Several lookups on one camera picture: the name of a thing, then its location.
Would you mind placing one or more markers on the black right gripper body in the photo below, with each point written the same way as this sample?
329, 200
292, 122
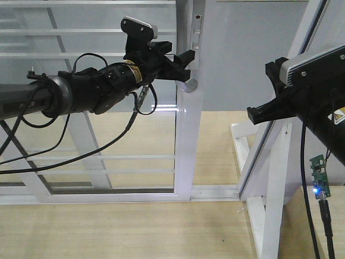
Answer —
318, 97

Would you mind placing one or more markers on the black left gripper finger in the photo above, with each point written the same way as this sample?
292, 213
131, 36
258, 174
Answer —
184, 59

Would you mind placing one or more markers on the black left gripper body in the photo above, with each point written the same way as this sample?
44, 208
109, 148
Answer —
149, 62

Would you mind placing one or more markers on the white framed sliding glass door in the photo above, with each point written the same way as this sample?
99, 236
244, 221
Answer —
72, 158

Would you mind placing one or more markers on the grey metal door handle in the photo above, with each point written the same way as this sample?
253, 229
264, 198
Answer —
189, 86

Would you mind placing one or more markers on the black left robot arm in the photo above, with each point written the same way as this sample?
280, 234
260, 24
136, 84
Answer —
96, 90

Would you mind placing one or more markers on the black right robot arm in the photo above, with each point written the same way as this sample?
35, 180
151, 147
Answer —
328, 132

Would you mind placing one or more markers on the aluminium floor door track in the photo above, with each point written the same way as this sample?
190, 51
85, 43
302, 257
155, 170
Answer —
214, 193

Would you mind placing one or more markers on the green circuit board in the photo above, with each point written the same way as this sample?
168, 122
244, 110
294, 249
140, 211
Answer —
320, 179

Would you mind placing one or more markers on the light wooden box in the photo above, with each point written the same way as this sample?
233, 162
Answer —
295, 238

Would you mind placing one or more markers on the light wooden base platform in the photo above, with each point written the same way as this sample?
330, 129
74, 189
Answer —
201, 229

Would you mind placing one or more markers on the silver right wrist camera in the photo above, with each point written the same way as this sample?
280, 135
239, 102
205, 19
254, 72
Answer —
313, 65

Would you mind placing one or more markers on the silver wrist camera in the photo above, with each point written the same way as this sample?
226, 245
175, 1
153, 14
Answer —
139, 30
313, 65

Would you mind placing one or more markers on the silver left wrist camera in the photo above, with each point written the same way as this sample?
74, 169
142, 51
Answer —
139, 30

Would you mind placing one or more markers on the white triangular support bracket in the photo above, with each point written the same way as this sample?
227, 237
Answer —
269, 189

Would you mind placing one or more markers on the white door frame post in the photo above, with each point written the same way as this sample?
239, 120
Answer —
322, 24

